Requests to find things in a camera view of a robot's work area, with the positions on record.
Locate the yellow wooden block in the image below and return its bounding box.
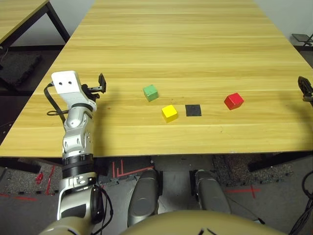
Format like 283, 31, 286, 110
161, 104, 178, 123

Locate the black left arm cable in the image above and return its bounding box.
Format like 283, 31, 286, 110
43, 82, 114, 235

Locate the red wooden block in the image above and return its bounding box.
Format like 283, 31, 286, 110
224, 92, 245, 111

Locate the thin black floor cable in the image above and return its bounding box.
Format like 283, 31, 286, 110
226, 195, 267, 225

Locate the wooden side table black frame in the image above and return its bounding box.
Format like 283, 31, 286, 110
0, 0, 71, 48

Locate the black folding stool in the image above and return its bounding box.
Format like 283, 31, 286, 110
291, 33, 313, 47

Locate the black foam pad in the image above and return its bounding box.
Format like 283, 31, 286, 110
0, 52, 43, 87

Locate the black table frame beam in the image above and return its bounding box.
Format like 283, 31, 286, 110
247, 151, 313, 173
0, 157, 42, 175

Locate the speckled rubber floor mat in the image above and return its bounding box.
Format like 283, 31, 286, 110
2, 159, 63, 196
212, 153, 294, 187

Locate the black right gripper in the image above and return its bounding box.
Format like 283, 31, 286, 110
297, 75, 313, 107

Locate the grey robot leg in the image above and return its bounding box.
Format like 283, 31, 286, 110
194, 169, 232, 215
127, 168, 160, 228

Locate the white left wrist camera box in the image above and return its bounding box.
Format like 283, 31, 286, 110
51, 70, 96, 111

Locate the beige robot torso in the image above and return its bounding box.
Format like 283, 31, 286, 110
117, 210, 288, 235

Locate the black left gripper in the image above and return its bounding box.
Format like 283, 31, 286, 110
81, 72, 107, 101

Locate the black square mat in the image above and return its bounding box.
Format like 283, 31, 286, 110
185, 104, 202, 118

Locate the green wooden block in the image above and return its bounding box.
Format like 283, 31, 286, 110
142, 84, 159, 102

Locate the grey robot right leg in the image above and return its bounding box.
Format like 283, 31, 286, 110
194, 169, 232, 215

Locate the grey robot left leg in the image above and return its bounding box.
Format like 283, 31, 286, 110
127, 168, 160, 228

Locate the black cable bundle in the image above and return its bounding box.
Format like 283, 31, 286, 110
288, 168, 313, 235

